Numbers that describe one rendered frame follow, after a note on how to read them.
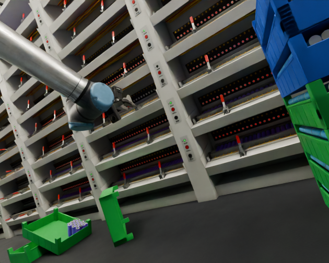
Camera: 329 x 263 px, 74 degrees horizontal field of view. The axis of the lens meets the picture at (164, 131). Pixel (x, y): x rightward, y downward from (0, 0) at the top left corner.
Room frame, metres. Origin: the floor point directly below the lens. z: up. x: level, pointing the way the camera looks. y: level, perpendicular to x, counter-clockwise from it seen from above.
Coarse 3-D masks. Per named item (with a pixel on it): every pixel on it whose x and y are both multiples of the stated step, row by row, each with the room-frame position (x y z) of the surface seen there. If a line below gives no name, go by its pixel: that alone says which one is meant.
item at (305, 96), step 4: (328, 84) 0.35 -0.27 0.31; (328, 88) 0.35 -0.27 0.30; (304, 92) 0.44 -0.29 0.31; (296, 96) 0.52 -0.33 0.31; (300, 96) 0.46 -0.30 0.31; (304, 96) 0.42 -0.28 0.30; (308, 96) 0.40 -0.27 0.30; (292, 100) 0.54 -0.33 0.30; (296, 100) 0.50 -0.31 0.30; (300, 100) 0.47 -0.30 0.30
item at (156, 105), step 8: (152, 96) 1.28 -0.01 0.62; (152, 104) 1.09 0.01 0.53; (160, 104) 1.08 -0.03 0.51; (120, 112) 1.42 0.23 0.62; (136, 112) 1.15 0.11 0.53; (144, 112) 1.13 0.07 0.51; (152, 112) 1.11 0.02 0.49; (120, 120) 1.21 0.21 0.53; (128, 120) 1.19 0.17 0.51; (136, 120) 1.17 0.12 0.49; (104, 128) 1.27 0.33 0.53; (112, 128) 1.25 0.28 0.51; (88, 136) 1.35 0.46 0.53; (96, 136) 1.32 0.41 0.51
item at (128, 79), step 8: (144, 56) 1.06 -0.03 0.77; (128, 64) 1.31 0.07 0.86; (136, 64) 1.29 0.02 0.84; (144, 64) 1.15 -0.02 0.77; (120, 72) 1.35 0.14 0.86; (128, 72) 1.33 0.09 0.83; (136, 72) 1.10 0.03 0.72; (144, 72) 1.09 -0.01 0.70; (104, 80) 1.42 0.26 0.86; (112, 80) 1.40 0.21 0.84; (120, 80) 1.16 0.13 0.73; (128, 80) 1.14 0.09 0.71; (136, 80) 1.13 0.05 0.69
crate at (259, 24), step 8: (256, 0) 0.45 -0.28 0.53; (264, 0) 0.39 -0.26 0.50; (288, 0) 0.39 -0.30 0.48; (256, 8) 0.48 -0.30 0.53; (264, 8) 0.42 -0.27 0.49; (272, 8) 0.40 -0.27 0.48; (256, 16) 0.52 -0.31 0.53; (264, 16) 0.44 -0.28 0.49; (272, 16) 0.44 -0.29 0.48; (256, 24) 0.56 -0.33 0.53; (264, 24) 0.47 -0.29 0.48; (256, 32) 0.61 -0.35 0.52; (264, 32) 0.51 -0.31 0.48; (264, 40) 0.57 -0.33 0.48
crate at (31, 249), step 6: (24, 246) 1.23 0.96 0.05; (30, 246) 1.26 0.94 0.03; (36, 246) 1.11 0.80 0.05; (12, 252) 1.17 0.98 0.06; (18, 252) 1.20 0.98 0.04; (24, 252) 1.08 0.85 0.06; (30, 252) 1.08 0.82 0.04; (36, 252) 1.10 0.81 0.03; (42, 252) 1.13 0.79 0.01; (12, 258) 1.15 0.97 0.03; (18, 258) 1.12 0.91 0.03; (24, 258) 1.09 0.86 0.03; (30, 258) 1.08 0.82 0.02; (36, 258) 1.10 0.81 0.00
